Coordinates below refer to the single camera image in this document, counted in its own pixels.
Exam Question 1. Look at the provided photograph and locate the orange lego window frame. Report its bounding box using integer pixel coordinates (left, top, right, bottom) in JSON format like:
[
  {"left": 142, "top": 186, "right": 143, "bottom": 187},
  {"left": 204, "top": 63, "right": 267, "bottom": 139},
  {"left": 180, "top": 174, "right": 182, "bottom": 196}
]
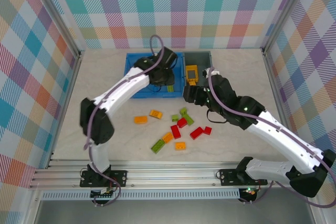
[{"left": 185, "top": 65, "right": 200, "bottom": 86}]

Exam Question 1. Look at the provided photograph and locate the blue divided plastic bin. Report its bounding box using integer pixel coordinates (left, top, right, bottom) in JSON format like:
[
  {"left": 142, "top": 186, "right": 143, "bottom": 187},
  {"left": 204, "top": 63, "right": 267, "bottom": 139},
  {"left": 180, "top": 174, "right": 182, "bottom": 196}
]
[{"left": 123, "top": 52, "right": 185, "bottom": 99}]

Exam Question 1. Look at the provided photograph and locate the grey plastic bin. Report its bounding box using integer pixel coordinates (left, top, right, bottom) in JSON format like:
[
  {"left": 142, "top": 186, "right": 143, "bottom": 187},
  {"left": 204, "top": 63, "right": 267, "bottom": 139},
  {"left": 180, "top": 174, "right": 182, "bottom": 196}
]
[{"left": 183, "top": 50, "right": 213, "bottom": 96}]

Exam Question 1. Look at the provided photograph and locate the small black circuit board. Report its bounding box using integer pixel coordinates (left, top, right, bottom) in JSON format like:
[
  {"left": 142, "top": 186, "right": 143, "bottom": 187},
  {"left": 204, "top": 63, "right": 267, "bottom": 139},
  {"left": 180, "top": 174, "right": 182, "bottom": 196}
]
[
  {"left": 239, "top": 187, "right": 258, "bottom": 199},
  {"left": 90, "top": 188, "right": 117, "bottom": 200}
]

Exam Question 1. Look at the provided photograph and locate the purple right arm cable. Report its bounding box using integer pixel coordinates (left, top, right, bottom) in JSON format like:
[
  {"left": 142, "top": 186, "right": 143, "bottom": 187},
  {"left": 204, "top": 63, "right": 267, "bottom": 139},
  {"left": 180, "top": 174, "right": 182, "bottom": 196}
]
[{"left": 207, "top": 67, "right": 336, "bottom": 209}]

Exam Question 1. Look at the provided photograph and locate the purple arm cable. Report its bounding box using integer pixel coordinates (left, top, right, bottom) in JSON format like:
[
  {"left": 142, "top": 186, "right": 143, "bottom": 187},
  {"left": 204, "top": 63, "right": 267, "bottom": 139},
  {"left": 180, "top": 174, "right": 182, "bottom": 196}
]
[
  {"left": 83, "top": 34, "right": 165, "bottom": 206},
  {"left": 207, "top": 67, "right": 336, "bottom": 209}
]

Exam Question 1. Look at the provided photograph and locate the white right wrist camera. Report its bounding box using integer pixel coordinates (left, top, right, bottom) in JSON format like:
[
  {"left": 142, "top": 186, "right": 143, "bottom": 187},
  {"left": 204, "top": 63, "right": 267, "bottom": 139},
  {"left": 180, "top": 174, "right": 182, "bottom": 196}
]
[{"left": 202, "top": 67, "right": 220, "bottom": 78}]

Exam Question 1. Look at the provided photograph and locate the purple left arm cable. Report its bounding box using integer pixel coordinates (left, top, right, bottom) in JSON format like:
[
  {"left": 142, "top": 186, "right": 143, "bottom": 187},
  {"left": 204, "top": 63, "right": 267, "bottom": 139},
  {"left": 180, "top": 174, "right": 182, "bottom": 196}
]
[{"left": 83, "top": 34, "right": 165, "bottom": 206}]

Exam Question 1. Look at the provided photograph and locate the aluminium side rail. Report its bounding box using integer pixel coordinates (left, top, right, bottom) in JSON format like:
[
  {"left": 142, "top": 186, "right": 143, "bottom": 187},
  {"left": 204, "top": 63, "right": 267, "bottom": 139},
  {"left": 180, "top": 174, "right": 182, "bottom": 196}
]
[
  {"left": 261, "top": 48, "right": 302, "bottom": 156},
  {"left": 47, "top": 50, "right": 83, "bottom": 169}
]

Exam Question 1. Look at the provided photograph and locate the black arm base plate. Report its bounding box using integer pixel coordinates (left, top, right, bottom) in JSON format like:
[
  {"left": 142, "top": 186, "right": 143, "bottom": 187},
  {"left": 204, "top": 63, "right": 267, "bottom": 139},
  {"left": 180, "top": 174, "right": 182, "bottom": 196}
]
[
  {"left": 79, "top": 169, "right": 128, "bottom": 188},
  {"left": 219, "top": 168, "right": 269, "bottom": 186}
]

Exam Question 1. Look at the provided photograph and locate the aluminium mounting rail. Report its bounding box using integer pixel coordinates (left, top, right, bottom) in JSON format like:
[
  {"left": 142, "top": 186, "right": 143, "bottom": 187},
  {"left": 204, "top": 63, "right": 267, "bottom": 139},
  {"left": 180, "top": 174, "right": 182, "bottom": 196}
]
[{"left": 28, "top": 158, "right": 320, "bottom": 191}]

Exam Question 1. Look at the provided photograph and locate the white slotted cable duct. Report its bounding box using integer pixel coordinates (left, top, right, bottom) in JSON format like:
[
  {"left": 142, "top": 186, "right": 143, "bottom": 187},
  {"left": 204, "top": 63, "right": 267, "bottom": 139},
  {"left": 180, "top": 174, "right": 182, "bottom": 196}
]
[{"left": 41, "top": 190, "right": 241, "bottom": 201}]

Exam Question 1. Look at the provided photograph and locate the aluminium frame post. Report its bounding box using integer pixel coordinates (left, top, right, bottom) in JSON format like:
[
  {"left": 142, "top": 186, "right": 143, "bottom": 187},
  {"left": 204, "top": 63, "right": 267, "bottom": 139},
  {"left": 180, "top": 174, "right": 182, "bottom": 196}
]
[
  {"left": 25, "top": 0, "right": 87, "bottom": 57},
  {"left": 260, "top": 0, "right": 315, "bottom": 53}
]

